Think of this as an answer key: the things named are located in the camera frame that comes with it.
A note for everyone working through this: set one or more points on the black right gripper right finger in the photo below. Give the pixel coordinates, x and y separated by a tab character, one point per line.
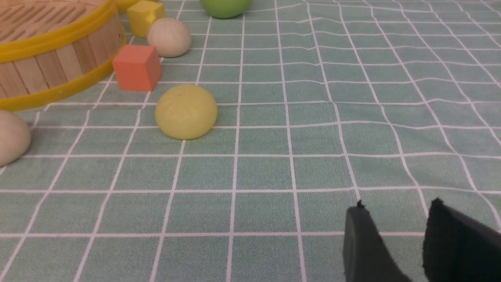
458	248

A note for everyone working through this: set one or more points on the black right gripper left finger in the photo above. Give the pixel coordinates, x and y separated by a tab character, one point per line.
365	255

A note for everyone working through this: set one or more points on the yellow bun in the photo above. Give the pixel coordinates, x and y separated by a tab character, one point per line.
186	111

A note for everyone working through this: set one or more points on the white bun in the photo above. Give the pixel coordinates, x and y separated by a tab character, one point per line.
170	36
15	137

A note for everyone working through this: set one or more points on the white bun front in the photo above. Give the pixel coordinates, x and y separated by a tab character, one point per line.
15	137

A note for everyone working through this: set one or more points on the bamboo steamer tray yellow rim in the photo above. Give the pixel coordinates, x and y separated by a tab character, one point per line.
53	49

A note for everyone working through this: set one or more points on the green apple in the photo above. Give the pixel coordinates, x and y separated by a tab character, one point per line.
225	8

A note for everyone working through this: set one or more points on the orange foam cube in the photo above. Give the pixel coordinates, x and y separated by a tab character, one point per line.
137	68

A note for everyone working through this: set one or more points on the yellow foam cube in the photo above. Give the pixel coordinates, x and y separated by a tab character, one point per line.
139	24

